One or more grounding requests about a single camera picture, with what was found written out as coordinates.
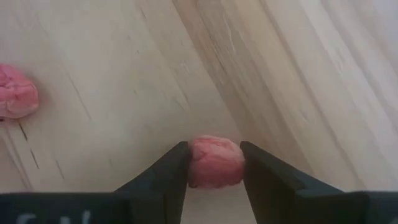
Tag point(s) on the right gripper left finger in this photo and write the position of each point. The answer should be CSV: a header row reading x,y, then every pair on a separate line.
x,y
161,186

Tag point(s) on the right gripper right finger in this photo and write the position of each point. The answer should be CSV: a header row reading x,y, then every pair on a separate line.
x,y
280,193

